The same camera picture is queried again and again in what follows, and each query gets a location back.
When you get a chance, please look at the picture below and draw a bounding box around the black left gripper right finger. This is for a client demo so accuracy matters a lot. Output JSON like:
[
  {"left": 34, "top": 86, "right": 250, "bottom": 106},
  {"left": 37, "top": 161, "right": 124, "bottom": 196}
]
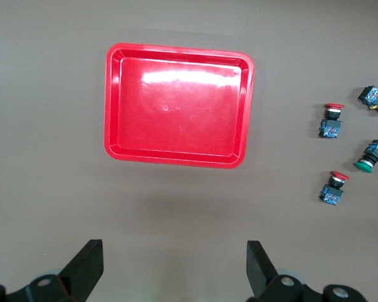
[{"left": 246, "top": 240, "right": 366, "bottom": 302}]

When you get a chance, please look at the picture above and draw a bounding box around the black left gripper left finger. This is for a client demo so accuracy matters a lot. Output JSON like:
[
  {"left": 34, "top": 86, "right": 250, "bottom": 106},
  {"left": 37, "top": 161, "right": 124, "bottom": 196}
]
[{"left": 0, "top": 238, "right": 105, "bottom": 302}]

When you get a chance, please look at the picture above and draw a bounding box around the red mushroom push button switch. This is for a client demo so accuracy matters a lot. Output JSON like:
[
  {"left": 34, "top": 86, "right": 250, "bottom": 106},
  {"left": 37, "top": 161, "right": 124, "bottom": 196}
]
[
  {"left": 317, "top": 102, "right": 346, "bottom": 139},
  {"left": 318, "top": 171, "right": 350, "bottom": 207}
]

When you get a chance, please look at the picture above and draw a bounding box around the brown table cloth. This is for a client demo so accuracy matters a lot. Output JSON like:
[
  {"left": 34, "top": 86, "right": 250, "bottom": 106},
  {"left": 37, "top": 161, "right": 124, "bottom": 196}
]
[{"left": 0, "top": 0, "right": 378, "bottom": 302}]

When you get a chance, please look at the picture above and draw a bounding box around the red plastic tray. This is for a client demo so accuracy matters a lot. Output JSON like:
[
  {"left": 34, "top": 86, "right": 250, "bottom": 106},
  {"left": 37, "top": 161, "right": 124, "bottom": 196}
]
[{"left": 103, "top": 42, "right": 256, "bottom": 170}]

